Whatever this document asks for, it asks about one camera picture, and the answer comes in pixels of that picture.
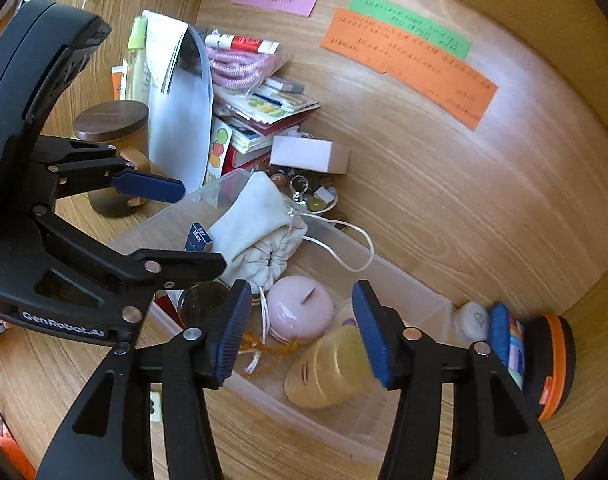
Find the green sticky note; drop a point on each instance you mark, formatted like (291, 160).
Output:
(409, 22)

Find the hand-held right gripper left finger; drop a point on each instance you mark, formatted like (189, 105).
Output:
(231, 332)

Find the small white round container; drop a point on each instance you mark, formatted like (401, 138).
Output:
(471, 320)

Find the red cloth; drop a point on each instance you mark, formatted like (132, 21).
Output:
(4, 450)

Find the yellow cylindrical container clear lid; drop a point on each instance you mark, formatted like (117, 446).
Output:
(329, 370)

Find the pink round jar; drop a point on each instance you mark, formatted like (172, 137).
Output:
(294, 315)

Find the white bowl of trinkets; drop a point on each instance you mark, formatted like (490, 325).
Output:
(314, 200)

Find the yellow-green spray bottle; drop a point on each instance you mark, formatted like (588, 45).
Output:
(135, 60)

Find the pink white cardboard box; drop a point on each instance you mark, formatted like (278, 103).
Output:
(304, 152)

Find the clear plastic storage box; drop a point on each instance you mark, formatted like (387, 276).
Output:
(304, 412)

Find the black orange zip case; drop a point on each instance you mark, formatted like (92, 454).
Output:
(539, 355)

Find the small blue box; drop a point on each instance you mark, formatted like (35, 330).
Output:
(198, 237)

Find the brown mug wooden lid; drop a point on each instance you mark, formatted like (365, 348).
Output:
(111, 120)

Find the white printed paper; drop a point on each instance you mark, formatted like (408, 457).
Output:
(161, 40)

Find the red white tube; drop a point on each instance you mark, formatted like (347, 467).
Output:
(239, 42)

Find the fruit print carton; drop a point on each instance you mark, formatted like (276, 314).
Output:
(218, 152)

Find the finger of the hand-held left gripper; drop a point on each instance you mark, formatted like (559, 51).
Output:
(149, 187)
(184, 265)

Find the orange tassel ornament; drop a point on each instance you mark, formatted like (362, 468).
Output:
(284, 347)

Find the stack of booklets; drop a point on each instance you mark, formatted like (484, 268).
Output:
(264, 130)

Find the blue zip pouch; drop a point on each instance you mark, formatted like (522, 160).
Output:
(499, 325)

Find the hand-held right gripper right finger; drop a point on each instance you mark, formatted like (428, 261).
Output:
(371, 332)

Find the orange sticky note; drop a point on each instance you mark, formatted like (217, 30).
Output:
(434, 70)

